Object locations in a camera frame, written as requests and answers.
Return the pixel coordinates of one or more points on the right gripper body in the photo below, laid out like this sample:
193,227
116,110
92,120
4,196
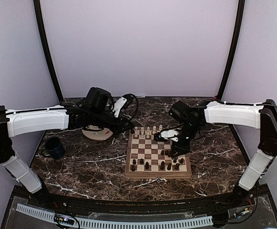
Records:
190,130

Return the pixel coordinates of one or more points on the black front rail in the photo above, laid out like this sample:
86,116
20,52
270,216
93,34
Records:
85,205

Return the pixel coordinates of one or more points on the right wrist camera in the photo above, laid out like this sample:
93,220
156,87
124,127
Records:
169,135

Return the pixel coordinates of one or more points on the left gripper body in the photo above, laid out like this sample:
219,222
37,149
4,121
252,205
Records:
97,119

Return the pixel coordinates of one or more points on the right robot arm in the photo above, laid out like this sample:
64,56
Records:
256,124

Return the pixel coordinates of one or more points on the dark blue mug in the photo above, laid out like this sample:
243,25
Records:
54,148

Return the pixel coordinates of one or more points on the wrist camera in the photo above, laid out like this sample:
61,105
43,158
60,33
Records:
121,103
169,135

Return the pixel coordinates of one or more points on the white slotted cable duct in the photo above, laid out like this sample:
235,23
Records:
113,221

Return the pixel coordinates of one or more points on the cream decorated ceramic plate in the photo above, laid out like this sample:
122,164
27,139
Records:
98,135

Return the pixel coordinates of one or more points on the wooden chess board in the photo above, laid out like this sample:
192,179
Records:
143,148

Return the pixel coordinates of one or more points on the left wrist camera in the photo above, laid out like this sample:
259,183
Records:
121,103

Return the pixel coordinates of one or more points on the left black frame post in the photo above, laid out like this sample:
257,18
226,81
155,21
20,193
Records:
46,50

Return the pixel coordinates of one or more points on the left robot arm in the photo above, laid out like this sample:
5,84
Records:
14,123

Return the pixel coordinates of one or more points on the black frame post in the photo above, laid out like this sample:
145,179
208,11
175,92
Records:
46,50
233,47

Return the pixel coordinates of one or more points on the right black frame post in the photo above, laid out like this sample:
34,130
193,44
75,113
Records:
233,47

